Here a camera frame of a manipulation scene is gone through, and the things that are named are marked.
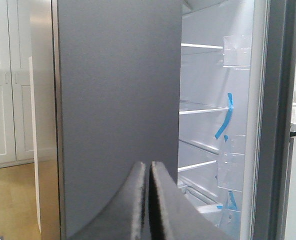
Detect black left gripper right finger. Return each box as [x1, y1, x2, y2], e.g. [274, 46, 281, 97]
[148, 161, 231, 240]

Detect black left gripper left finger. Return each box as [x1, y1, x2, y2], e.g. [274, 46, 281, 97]
[70, 162, 146, 240]

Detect blue tape strip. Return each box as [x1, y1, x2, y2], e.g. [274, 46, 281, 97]
[215, 92, 234, 140]

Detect white fridge interior with shelves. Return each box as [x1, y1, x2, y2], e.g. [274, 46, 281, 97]
[177, 0, 254, 240]

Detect grey fridge door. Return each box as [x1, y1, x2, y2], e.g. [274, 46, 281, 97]
[57, 0, 182, 237]
[239, 0, 296, 240]

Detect white cabinet doors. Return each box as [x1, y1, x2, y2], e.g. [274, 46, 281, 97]
[0, 0, 33, 168]

